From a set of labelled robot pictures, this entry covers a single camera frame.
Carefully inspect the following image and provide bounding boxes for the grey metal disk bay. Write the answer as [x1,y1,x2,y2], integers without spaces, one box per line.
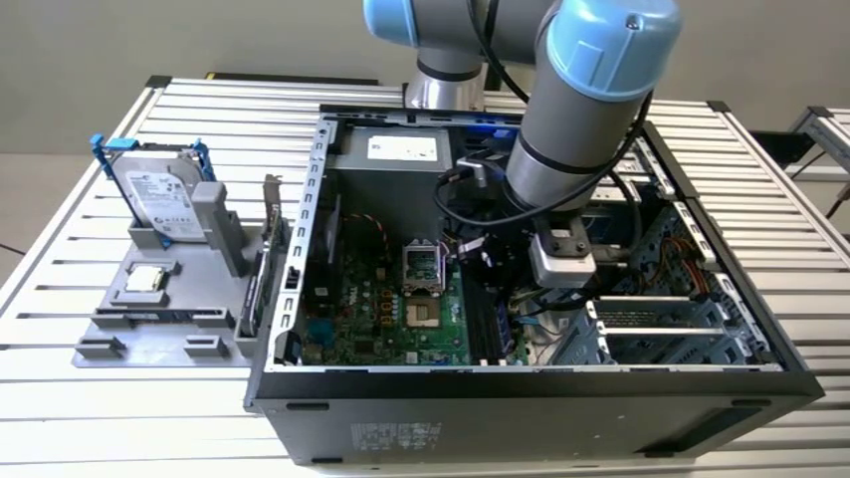
[587,294,762,364]

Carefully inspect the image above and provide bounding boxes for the metal socket cover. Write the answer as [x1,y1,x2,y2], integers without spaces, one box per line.
[402,237,446,296]

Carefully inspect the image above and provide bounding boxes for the grey parts rack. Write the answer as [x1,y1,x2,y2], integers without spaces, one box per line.
[70,181,294,370]

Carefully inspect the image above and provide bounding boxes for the green motherboard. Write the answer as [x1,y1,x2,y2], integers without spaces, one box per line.
[295,248,537,368]

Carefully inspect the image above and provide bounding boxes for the grey power supply unit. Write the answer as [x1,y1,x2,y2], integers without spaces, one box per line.
[329,126,455,238]

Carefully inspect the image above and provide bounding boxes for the metal slat side table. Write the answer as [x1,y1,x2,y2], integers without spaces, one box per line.
[786,105,850,180]

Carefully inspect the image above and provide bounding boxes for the black cable bundle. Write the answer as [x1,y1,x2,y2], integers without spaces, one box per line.
[510,286,604,320]

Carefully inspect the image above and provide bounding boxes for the silver CPU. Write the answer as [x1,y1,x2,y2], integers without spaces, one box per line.
[126,266,166,294]

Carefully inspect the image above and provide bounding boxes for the CPU socket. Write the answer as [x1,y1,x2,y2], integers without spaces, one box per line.
[405,297,445,330]

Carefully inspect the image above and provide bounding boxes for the black open PC case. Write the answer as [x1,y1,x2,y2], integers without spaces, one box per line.
[242,103,828,467]

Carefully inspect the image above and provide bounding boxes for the graphics card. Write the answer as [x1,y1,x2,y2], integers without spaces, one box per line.
[237,173,294,340]

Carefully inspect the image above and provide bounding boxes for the blue RAM stick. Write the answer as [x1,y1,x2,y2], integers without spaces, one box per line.
[494,298,514,353]

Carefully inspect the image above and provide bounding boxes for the black camera cable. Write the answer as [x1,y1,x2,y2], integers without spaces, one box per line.
[608,168,646,273]
[431,89,660,225]

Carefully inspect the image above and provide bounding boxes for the orange yellow power wires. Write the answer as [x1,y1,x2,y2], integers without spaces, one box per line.
[657,236,710,304]

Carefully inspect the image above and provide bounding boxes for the hard disk in blue carrier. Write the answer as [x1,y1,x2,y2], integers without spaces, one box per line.
[88,132,219,246]

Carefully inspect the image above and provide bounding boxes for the metal drive cage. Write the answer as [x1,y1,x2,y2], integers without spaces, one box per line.
[581,133,674,250]

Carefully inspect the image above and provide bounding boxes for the orange black twisted wire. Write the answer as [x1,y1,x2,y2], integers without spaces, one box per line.
[341,212,395,264]

